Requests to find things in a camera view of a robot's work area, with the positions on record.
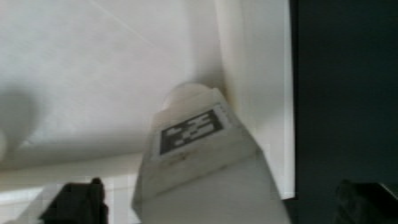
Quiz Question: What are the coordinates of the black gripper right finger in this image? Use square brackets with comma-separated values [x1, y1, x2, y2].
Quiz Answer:
[333, 180, 398, 224]

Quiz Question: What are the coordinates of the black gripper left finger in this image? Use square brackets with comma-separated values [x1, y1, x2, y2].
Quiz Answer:
[39, 178, 109, 224]

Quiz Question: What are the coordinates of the white table leg with tag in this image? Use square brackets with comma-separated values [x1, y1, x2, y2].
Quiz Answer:
[132, 83, 292, 224]

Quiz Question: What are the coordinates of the white square tabletop part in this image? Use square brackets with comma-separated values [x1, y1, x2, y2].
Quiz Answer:
[0, 0, 295, 224]

